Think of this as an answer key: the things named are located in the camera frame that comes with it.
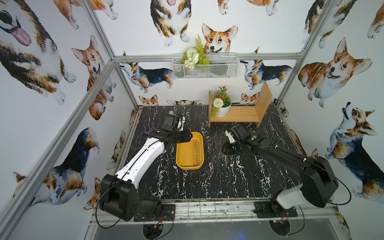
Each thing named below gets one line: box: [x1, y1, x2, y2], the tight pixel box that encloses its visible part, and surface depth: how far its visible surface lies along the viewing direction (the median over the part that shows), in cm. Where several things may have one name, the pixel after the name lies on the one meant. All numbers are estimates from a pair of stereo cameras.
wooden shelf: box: [208, 81, 273, 128], surface depth 107 cm
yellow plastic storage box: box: [176, 132, 204, 170], surface depth 95 cm
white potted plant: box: [210, 85, 232, 118], surface depth 98 cm
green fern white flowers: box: [180, 34, 210, 70], surface depth 82 cm
